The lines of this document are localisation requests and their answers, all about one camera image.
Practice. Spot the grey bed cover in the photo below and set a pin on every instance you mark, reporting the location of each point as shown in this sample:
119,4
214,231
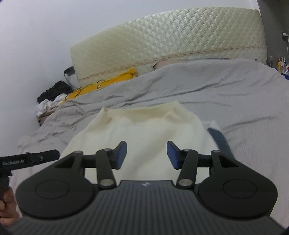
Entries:
247,99

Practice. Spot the orange lotion bottle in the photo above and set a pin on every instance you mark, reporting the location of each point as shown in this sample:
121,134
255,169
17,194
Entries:
279,65

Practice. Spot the yellow cloth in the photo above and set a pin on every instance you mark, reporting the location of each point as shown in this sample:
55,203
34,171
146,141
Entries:
128,75

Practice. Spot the person left hand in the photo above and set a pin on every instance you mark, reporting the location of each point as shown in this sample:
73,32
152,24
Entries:
8,210

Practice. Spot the cream quilted headboard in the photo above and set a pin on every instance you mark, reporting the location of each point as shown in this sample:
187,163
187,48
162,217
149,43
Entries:
197,33

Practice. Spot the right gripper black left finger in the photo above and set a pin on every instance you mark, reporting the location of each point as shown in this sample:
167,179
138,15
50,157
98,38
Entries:
68,186

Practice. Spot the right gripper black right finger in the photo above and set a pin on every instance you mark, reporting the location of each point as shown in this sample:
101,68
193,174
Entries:
223,185

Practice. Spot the black wall device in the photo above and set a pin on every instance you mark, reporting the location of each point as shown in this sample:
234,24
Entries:
69,71

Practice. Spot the cream white knit sweater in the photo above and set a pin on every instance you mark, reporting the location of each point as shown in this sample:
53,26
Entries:
146,132

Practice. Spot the white crumpled cloth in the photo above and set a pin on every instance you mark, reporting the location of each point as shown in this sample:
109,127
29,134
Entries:
49,105

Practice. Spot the blue storage tray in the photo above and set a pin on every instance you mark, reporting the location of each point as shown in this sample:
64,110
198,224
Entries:
285,76

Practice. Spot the black crumpled garment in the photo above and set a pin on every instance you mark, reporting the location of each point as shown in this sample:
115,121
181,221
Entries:
57,89

